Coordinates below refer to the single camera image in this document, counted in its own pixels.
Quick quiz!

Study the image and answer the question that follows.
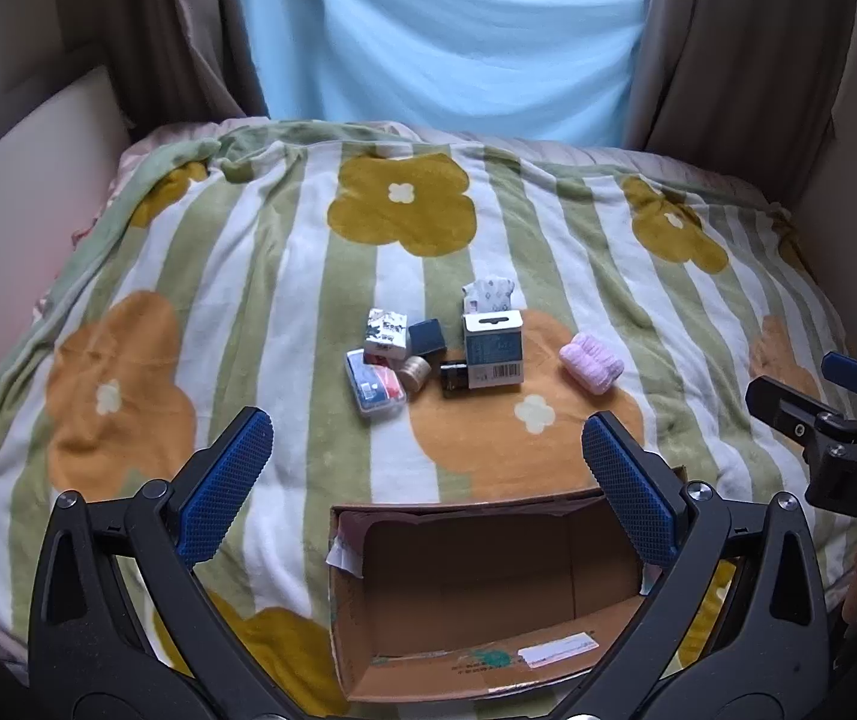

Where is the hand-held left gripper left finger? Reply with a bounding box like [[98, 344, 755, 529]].
[[27, 406, 280, 713]]

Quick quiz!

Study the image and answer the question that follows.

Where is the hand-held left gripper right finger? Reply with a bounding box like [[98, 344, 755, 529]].
[[570, 411, 831, 715]]

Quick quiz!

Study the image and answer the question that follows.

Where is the pink sock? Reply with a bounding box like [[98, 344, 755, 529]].
[[558, 332, 625, 395]]

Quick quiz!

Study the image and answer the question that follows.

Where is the clear plastic case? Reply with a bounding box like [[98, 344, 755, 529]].
[[344, 349, 407, 416]]

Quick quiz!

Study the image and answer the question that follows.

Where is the cardboard box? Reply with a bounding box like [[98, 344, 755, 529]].
[[327, 465, 688, 706]]

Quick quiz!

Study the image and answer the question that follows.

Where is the white and blue product box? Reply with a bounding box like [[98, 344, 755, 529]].
[[462, 309, 526, 390]]

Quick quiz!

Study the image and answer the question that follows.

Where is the white patterned small box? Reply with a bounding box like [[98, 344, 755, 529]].
[[363, 307, 411, 364]]

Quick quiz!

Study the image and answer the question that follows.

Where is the round tan container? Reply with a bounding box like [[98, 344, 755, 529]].
[[398, 355, 434, 395]]

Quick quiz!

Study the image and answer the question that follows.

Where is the white floral sock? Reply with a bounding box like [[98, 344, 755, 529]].
[[462, 275, 516, 316]]

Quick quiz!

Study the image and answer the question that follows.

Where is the dark blue small box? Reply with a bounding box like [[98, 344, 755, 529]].
[[407, 319, 449, 359]]

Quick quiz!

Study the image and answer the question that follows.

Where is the striped floral blanket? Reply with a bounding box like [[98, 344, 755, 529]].
[[0, 120, 857, 695]]

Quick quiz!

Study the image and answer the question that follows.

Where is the cream cushion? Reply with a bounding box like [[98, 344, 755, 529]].
[[0, 64, 134, 380]]

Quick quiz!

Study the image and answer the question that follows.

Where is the beige curtain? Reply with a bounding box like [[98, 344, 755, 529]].
[[629, 0, 857, 160], [46, 0, 273, 145]]

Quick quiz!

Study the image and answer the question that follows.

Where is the light blue cloth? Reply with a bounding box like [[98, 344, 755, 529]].
[[229, 0, 658, 152]]

